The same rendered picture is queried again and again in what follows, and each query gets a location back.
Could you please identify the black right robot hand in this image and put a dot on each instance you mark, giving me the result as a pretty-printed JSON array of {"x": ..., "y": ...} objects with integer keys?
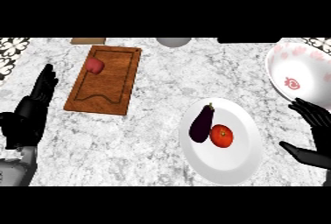
[{"x": 315, "y": 128}]

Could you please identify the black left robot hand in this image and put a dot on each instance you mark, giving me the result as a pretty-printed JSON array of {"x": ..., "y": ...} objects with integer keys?
[{"x": 31, "y": 110}]

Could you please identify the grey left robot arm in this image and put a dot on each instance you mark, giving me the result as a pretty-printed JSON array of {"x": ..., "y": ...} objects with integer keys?
[{"x": 16, "y": 169}]

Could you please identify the white bowl with pink print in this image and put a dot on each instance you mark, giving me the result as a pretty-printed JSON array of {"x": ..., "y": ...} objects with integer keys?
[{"x": 301, "y": 73}]

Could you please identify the white oval plate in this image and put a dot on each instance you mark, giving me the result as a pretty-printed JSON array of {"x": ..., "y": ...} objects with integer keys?
[{"x": 223, "y": 143}]

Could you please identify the red tomato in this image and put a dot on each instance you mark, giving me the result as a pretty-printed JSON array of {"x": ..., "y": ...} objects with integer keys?
[{"x": 222, "y": 136}]

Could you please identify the black and white patterned tile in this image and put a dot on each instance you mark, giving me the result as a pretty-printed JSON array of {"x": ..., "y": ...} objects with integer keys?
[
  {"x": 10, "y": 57},
  {"x": 321, "y": 43}
]

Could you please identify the brown wooden cutting board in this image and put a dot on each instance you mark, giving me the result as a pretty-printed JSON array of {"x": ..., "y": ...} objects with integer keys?
[{"x": 105, "y": 79}]

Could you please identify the red apple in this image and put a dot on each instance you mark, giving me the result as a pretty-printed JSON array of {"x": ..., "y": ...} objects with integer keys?
[{"x": 95, "y": 65}]

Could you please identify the dark purple eggplant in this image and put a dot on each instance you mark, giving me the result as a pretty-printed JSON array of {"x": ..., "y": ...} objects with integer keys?
[{"x": 202, "y": 125}]

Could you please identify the tan flat object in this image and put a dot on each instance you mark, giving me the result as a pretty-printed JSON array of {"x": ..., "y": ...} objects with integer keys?
[{"x": 87, "y": 40}]

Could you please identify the black appliance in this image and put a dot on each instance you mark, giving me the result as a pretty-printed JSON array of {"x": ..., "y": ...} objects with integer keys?
[{"x": 247, "y": 40}]

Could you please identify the grey round object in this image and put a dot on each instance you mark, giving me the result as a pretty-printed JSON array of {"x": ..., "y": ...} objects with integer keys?
[{"x": 173, "y": 41}]

